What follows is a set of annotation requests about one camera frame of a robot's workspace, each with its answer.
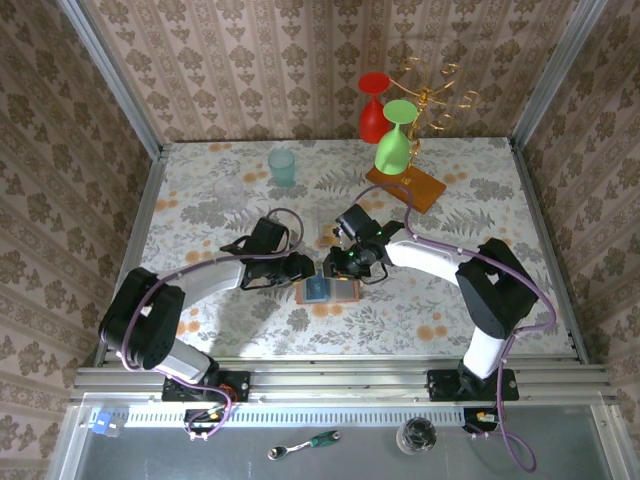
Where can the blue credit card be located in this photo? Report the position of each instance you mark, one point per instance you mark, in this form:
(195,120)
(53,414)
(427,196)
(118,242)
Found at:
(315,291)

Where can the brown leather card holder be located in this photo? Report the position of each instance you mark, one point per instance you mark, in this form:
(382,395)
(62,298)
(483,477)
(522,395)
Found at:
(350,295)

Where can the gold credit card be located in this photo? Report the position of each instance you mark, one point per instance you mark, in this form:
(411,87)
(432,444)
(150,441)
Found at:
(329,239)

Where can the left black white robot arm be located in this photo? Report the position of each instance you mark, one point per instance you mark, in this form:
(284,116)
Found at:
(140,320)

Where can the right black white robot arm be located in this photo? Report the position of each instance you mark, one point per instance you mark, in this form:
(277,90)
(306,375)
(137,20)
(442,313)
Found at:
(500,300)

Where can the clear glass cup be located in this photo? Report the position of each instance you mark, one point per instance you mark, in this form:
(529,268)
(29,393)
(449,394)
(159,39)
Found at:
(229,192)

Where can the floral patterned tablecloth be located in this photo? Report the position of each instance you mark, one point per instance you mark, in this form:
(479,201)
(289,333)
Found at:
(400,340)

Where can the teal frosted tumbler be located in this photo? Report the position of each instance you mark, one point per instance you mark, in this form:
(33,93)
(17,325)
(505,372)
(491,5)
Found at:
(281,170)

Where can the green plastic wine glass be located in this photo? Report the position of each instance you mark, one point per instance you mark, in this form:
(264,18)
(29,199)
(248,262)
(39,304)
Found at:
(392,155)

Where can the red plastic wine glass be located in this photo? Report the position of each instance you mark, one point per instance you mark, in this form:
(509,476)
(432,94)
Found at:
(372,125)

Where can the black connector board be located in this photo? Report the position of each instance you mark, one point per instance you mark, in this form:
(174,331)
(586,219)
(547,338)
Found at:
(475,420)
(205,415)

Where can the glass jar of screws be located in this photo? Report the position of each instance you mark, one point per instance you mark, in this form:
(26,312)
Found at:
(416,437)

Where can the grey metal work shelf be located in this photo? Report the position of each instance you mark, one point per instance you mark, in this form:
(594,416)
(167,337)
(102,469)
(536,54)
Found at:
(150,460)

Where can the blue plastic connector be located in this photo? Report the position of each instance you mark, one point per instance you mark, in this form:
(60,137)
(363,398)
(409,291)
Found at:
(101,424)

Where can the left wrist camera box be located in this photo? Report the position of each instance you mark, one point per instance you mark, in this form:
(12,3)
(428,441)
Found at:
(269,235)

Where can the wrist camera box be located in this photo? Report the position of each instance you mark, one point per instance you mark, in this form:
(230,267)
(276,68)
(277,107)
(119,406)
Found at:
(269,235)
(355,222)

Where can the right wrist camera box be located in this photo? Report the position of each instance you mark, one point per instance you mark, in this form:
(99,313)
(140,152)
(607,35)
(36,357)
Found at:
(355,222)

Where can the aluminium cross rail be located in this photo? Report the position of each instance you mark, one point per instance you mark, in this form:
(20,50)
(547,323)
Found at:
(325,380)

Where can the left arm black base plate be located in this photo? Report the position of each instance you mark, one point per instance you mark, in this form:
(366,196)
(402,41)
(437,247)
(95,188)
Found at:
(240,385)

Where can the aluminium table side rail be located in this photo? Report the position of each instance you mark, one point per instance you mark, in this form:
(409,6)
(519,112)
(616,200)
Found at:
(148,200)
(532,200)

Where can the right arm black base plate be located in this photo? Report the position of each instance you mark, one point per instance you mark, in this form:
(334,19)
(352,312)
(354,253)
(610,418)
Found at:
(440,387)

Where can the aluminium frame post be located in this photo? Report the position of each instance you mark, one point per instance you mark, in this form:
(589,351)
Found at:
(556,75)
(114,75)

